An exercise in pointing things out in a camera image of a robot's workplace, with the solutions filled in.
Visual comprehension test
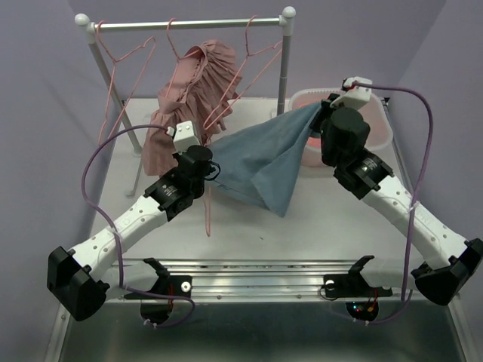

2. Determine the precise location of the coral pink skirt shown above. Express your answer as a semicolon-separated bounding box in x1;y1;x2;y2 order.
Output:
292;93;328;150

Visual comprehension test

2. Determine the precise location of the blue denim skirt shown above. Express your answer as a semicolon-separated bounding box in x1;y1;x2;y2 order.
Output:
209;103;321;217

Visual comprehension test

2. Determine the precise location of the pink denim skirt hanger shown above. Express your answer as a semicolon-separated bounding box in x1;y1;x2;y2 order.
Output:
203;186;211;237

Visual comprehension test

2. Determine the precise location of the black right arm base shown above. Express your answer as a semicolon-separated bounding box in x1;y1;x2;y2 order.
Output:
318;256;393;325

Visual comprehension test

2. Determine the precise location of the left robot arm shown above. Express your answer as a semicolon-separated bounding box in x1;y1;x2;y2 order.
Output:
47;146;220;321

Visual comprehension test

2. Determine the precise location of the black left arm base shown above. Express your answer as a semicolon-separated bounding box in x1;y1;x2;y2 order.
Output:
124;258;195;330

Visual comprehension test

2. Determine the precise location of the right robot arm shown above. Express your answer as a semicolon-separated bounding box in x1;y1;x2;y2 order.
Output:
311;94;482;305

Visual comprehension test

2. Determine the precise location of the pink dress hanger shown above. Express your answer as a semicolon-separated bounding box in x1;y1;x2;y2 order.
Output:
165;17;202;101

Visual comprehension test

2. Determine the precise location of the white plastic basin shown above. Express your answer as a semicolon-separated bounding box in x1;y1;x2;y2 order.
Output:
287;88;393;167

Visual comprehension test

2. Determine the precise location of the dusty pink dress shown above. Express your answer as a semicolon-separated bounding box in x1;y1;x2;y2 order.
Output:
142;39;245;178

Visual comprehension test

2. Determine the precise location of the white clothes rack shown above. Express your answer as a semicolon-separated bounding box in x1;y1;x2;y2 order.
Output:
74;5;297;197

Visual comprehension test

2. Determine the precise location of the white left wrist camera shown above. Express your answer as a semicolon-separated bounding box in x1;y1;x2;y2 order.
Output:
165;121;200;154

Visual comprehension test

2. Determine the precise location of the aluminium rail frame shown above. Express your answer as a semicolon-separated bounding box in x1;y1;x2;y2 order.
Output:
45;96;480;362

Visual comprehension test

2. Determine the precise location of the empty pink wire hanger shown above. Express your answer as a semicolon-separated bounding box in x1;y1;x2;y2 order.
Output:
94;20;158;143

